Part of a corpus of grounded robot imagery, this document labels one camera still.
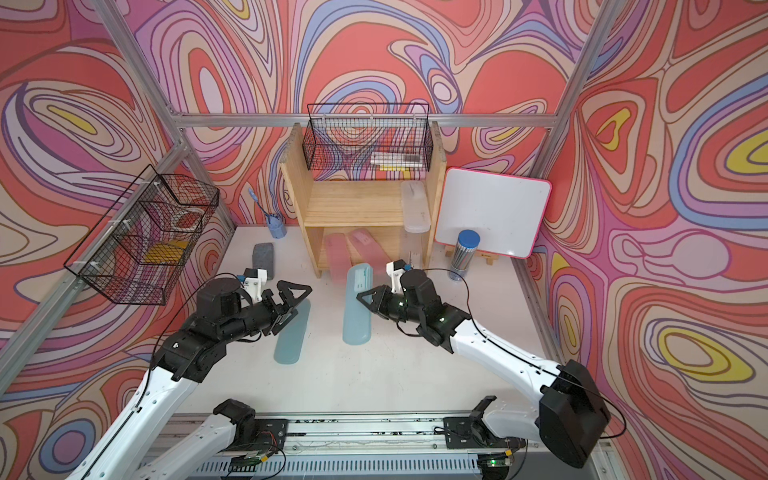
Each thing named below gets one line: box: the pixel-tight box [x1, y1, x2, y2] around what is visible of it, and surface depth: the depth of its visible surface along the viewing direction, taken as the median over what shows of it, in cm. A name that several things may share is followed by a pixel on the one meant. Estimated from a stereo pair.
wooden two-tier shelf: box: [280, 121, 447, 278], surface depth 89 cm
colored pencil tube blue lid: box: [449, 229, 481, 281], surface depth 93 cm
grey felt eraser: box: [252, 242, 274, 281], surface depth 110 cm
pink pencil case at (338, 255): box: [326, 233, 352, 284], surface depth 107 cm
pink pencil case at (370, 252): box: [349, 228, 391, 287], surface depth 107 cm
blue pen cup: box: [266, 213, 287, 239], surface depth 114 cm
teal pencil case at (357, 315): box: [342, 263, 373, 345], surface depth 75 cm
